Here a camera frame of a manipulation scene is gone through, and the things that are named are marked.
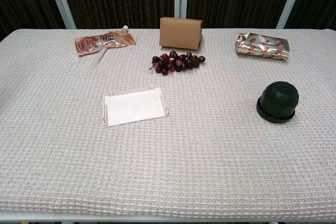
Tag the black round object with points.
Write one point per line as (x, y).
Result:
(278, 100)

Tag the gold foil snack package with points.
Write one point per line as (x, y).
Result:
(262, 47)

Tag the beige waffle tablecloth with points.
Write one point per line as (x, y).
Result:
(168, 161)

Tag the orange spout pouch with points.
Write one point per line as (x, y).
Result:
(102, 43)

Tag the brown cardboard box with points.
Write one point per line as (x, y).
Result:
(179, 33)

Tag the dark red grape bunch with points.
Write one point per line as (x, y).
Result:
(178, 62)

